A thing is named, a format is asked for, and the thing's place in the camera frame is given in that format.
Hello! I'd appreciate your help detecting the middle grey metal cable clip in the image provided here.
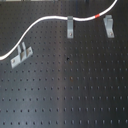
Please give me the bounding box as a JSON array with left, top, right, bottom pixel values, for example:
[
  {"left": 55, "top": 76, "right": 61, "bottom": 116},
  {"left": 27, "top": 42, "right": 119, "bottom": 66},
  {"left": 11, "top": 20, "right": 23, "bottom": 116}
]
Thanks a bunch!
[{"left": 67, "top": 16, "right": 74, "bottom": 39}]

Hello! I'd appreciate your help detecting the grey metal cable clip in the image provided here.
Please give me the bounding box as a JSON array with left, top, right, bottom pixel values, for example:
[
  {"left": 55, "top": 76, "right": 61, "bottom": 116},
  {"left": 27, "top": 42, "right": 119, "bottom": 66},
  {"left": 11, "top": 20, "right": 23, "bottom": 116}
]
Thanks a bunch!
[
  {"left": 67, "top": 16, "right": 74, "bottom": 39},
  {"left": 11, "top": 43, "right": 33, "bottom": 68},
  {"left": 103, "top": 15, "right": 114, "bottom": 38}
]

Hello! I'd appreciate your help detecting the left grey metal cable clip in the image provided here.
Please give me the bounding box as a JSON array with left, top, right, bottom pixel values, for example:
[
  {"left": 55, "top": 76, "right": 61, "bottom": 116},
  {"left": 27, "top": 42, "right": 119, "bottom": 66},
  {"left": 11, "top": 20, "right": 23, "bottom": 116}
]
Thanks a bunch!
[{"left": 11, "top": 43, "right": 33, "bottom": 68}]

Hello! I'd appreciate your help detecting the white cable with red mark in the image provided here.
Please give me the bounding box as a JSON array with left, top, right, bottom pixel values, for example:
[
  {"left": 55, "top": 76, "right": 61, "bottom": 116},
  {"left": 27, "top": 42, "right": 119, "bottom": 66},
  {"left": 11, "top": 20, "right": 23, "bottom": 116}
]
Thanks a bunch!
[{"left": 0, "top": 0, "right": 119, "bottom": 61}]

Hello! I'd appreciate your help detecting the right grey metal cable clip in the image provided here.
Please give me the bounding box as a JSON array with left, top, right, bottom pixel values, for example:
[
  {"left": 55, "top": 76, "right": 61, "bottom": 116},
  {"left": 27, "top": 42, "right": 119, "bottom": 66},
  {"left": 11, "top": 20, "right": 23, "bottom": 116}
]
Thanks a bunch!
[{"left": 103, "top": 15, "right": 114, "bottom": 38}]

